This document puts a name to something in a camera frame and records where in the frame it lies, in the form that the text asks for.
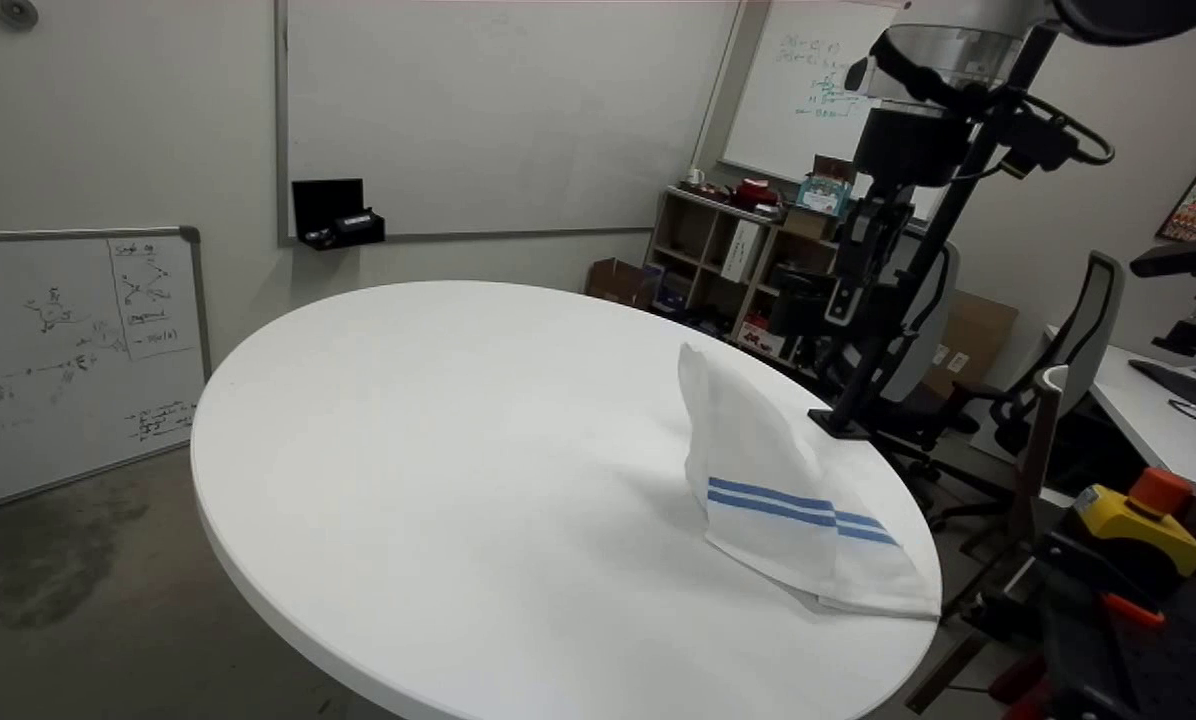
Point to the whiteboard with black scribbles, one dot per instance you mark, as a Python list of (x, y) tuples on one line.
[(69, 362)]

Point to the black orange bar clamp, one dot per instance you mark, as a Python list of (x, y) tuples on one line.
[(1134, 610)]

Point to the black keyboard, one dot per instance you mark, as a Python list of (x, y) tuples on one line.
[(1189, 388)]

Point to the white towel with blue stripes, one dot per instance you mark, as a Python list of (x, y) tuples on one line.
[(779, 495)]

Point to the black tripod camera mount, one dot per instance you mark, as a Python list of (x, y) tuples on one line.
[(1189, 284)]

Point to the black camera stand with clamp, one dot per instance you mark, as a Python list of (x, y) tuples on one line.
[(938, 253)]

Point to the black office chair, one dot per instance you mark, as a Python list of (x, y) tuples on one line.
[(1068, 362)]

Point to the whiteboard with green writing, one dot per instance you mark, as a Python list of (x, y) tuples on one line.
[(800, 84)]

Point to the small brown cardboard box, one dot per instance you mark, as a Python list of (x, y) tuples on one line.
[(618, 281)]

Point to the wooden storage shelf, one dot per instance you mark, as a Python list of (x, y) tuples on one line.
[(722, 262)]

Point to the white side desk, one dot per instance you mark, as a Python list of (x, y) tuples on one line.
[(1161, 426)]

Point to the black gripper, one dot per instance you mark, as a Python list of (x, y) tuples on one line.
[(909, 145)]

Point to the black whiteboard eraser tray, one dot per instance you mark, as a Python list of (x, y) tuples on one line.
[(337, 212)]

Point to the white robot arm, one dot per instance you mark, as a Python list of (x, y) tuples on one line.
[(958, 46)]

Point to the yellow emergency stop box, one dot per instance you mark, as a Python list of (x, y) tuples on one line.
[(1139, 521)]

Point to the large brown cardboard box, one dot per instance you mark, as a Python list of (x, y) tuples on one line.
[(983, 341)]

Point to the black camera on stand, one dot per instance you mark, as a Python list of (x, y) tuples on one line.
[(1033, 132)]

